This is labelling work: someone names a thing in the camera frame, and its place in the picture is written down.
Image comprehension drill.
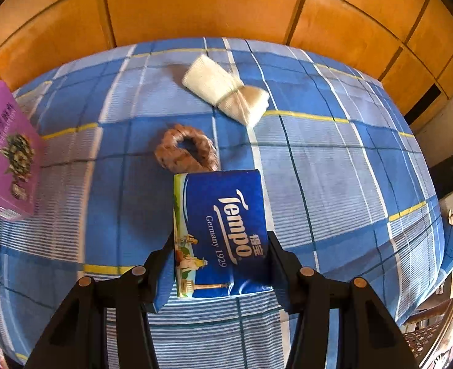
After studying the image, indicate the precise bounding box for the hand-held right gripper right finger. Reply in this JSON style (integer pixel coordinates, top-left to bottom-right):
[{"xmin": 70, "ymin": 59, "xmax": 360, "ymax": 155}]
[{"xmin": 267, "ymin": 232, "xmax": 419, "ymax": 369}]

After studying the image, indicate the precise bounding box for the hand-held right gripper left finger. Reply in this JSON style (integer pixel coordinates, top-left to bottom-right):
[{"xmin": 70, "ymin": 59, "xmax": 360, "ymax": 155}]
[{"xmin": 24, "ymin": 234, "xmax": 176, "ymax": 369}]

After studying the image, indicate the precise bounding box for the blue tissue pack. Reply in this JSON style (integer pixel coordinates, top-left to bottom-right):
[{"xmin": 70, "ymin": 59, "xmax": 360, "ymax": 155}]
[{"xmin": 173, "ymin": 169, "xmax": 274, "ymax": 300}]

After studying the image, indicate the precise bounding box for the blue plaid bed sheet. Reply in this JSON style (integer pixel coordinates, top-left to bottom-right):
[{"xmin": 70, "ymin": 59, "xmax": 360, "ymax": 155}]
[{"xmin": 0, "ymin": 38, "xmax": 453, "ymax": 369}]

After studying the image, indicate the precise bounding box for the pink satin scrunchie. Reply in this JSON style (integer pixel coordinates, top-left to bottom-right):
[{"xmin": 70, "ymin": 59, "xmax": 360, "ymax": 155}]
[{"xmin": 154, "ymin": 124, "xmax": 220, "ymax": 173}]

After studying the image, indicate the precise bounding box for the brown plastic basket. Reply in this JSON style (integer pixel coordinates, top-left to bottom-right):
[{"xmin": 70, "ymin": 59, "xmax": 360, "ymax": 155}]
[{"xmin": 401, "ymin": 288, "xmax": 453, "ymax": 369}]

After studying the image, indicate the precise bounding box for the purple snack box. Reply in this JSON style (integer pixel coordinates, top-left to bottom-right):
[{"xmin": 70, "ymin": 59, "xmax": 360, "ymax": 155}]
[{"xmin": 0, "ymin": 80, "xmax": 47, "ymax": 220}]

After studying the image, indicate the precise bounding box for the beige rolled cloth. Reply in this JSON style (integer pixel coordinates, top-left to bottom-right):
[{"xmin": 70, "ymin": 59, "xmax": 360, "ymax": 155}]
[{"xmin": 181, "ymin": 54, "xmax": 270, "ymax": 127}]

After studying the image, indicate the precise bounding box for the wooden panel headboard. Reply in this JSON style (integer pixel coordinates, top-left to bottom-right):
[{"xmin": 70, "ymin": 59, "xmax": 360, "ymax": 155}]
[{"xmin": 0, "ymin": 0, "xmax": 453, "ymax": 124}]

